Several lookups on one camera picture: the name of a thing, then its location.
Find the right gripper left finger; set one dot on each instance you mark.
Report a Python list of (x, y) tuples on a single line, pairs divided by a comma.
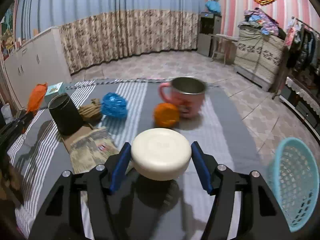
[(60, 215)]

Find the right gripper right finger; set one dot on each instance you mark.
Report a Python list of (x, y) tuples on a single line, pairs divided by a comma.
[(260, 216)]

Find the turquoise plastic laundry basket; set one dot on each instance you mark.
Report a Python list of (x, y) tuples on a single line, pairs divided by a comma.
[(293, 177)]

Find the crinkled snack wrapper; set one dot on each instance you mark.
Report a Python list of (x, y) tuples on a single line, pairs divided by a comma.
[(105, 145)]

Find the brown cardboard piece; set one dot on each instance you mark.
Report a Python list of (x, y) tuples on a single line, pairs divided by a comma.
[(75, 139)]

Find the grey striped tablecloth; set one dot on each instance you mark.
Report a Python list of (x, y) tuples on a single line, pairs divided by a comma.
[(41, 156)]

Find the black cylindrical can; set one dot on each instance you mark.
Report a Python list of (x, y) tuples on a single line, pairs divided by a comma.
[(65, 114)]

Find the low shelf with lace cover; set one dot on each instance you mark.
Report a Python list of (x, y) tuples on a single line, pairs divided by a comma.
[(299, 100)]

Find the crumpled blue plastic bag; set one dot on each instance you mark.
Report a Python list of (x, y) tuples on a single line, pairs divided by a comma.
[(114, 106)]

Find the light blue tissue box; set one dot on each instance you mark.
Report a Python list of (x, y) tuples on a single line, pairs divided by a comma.
[(54, 90)]

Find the whole orange fruit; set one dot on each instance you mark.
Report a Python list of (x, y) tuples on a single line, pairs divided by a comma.
[(166, 115)]

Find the pink metal mug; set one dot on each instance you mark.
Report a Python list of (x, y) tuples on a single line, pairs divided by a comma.
[(187, 93)]

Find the white low cabinet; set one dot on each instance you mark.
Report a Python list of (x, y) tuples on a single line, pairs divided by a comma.
[(39, 60)]

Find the cloth covered cabinet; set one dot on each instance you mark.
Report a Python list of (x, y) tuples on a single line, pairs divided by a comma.
[(258, 56)]

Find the small metal stool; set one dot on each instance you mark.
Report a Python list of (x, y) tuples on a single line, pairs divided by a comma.
[(224, 46)]

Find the clothes rack with garments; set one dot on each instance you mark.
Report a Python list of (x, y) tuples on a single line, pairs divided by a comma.
[(300, 59)]

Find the floral beige curtain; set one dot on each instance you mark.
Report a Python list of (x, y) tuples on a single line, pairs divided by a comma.
[(119, 34)]

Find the pile of folded clothes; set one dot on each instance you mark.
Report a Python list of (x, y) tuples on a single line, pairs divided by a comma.
[(258, 19)]

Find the water dispenser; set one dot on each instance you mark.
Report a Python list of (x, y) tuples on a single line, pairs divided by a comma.
[(210, 25)]

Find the blue bag on dispenser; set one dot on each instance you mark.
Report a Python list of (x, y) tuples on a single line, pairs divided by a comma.
[(213, 7)]

